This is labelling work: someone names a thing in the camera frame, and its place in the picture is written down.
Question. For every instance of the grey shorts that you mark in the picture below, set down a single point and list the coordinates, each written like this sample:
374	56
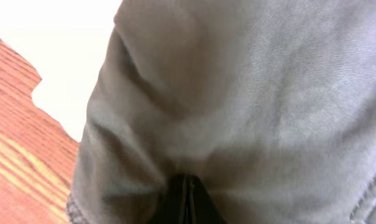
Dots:
271	104

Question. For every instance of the folded white shorts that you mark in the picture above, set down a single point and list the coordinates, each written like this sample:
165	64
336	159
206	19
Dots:
66	42

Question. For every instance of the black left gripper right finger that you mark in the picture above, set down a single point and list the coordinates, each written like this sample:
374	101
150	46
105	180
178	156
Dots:
200	208

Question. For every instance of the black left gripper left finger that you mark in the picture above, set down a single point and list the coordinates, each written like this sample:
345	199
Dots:
172	208

